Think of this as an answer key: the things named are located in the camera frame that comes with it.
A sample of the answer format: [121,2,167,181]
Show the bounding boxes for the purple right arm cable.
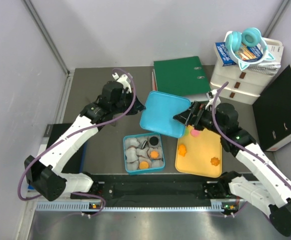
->
[210,81,291,198]

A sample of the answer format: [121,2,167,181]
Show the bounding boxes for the spiral notebook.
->
[251,63,281,76]

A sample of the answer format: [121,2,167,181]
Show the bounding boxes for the green ring binder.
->
[153,56,211,97]

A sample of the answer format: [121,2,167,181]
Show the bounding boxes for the blue white book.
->
[214,42,263,67]

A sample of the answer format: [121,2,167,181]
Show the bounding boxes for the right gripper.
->
[173,100,225,136]

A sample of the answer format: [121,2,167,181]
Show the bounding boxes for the blue cookie tin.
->
[123,132,166,175]

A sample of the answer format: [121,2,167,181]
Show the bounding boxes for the orange fish shaped cookie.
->
[177,144,187,157]

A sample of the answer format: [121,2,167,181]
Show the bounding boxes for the red folder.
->
[151,69,157,91]

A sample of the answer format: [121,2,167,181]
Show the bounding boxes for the black ring binder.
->
[252,65,291,152]

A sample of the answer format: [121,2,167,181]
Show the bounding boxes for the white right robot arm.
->
[173,90,291,237]

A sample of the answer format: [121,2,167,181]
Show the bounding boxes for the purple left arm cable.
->
[17,67,137,218]

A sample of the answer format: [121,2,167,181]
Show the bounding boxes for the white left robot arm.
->
[21,68,145,202]

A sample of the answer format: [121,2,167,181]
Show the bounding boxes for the black notebook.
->
[43,123,87,174]

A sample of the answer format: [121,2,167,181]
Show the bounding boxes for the teal cat ear headphones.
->
[225,27,275,71]

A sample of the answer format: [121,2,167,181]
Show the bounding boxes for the yellow plastic tray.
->
[175,125,223,178]

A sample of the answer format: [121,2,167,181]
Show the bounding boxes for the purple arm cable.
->
[17,67,137,218]
[210,81,291,198]

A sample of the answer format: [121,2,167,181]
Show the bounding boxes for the white drawer unit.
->
[210,38,284,105]

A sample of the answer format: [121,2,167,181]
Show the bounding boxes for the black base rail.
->
[69,173,246,208]

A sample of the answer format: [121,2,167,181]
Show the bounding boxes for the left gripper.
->
[111,88,146,116]

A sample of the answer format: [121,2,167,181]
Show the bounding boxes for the orange flower shaped cookie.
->
[210,157,221,167]

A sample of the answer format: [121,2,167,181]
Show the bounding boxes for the pink round cookie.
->
[190,129,201,138]

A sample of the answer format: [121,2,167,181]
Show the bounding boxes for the metal serving tongs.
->
[80,96,118,125]

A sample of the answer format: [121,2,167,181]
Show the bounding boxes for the green round cookie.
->
[184,128,190,136]

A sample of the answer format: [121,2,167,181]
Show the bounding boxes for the black sandwich cookie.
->
[148,136,160,148]
[140,140,148,150]

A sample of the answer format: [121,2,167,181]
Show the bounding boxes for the blue tin lid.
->
[139,91,191,139]

